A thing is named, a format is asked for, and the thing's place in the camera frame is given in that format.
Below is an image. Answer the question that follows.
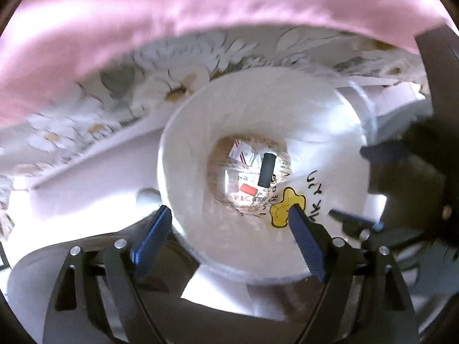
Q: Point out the pink floral bed sheet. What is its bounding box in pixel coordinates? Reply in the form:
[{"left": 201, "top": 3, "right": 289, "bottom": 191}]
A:
[{"left": 1, "top": 0, "right": 458, "bottom": 126}]

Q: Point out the black cylinder in bin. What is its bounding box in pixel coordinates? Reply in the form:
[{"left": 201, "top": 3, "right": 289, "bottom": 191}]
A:
[{"left": 258, "top": 153, "right": 276, "bottom": 188}]

